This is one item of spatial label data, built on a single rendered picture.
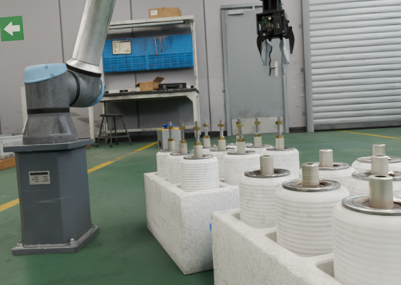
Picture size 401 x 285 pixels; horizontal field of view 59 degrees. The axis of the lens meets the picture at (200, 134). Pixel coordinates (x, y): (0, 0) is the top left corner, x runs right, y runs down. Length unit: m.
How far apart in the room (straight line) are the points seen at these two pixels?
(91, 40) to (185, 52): 4.71
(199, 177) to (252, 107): 5.07
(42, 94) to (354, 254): 0.90
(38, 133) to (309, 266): 0.83
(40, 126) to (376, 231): 0.90
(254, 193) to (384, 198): 0.22
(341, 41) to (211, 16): 2.10
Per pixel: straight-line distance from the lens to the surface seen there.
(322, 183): 0.51
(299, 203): 0.46
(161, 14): 5.77
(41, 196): 1.08
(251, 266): 0.53
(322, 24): 6.19
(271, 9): 0.96
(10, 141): 3.62
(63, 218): 1.07
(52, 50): 6.61
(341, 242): 0.40
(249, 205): 0.58
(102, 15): 1.19
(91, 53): 1.19
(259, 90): 5.90
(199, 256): 0.85
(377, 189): 0.40
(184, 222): 0.81
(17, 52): 6.90
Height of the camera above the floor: 0.35
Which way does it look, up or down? 3 degrees down
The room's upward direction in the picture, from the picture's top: 3 degrees counter-clockwise
